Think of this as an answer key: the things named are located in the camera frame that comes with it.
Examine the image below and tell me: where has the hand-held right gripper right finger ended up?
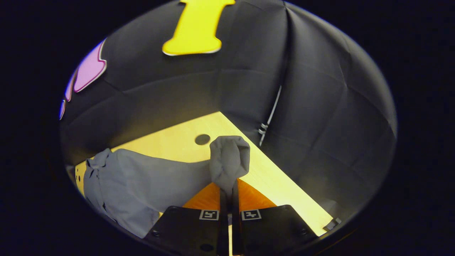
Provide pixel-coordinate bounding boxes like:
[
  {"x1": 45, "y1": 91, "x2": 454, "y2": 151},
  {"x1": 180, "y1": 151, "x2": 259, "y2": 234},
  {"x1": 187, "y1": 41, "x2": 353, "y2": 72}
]
[{"x1": 232, "y1": 179, "x2": 319, "y2": 256}]

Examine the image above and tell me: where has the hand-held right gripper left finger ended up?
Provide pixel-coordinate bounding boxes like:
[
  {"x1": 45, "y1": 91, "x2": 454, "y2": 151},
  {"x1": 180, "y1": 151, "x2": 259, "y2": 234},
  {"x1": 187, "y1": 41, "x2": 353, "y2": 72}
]
[{"x1": 144, "y1": 181, "x2": 230, "y2": 256}]

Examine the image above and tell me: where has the grey button shirt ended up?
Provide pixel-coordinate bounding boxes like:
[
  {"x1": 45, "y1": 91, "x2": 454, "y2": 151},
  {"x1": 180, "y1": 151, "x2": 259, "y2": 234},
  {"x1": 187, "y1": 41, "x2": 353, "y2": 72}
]
[{"x1": 82, "y1": 135, "x2": 251, "y2": 239}]

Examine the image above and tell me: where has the black backdrop cloth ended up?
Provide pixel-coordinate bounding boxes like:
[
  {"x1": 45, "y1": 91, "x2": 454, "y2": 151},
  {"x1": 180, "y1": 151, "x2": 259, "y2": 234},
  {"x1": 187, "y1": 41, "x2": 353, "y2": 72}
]
[{"x1": 60, "y1": 0, "x2": 398, "y2": 228}]

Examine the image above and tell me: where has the small grey bracket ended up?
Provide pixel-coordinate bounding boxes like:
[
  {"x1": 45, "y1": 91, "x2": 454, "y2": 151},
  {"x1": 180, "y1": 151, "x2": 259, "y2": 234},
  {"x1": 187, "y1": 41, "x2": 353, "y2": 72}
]
[{"x1": 323, "y1": 218, "x2": 342, "y2": 231}]

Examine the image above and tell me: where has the white strap with clip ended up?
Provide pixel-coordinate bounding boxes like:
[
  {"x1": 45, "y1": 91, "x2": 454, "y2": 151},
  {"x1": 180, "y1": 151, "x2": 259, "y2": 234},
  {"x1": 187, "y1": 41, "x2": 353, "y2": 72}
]
[{"x1": 258, "y1": 85, "x2": 283, "y2": 147}]

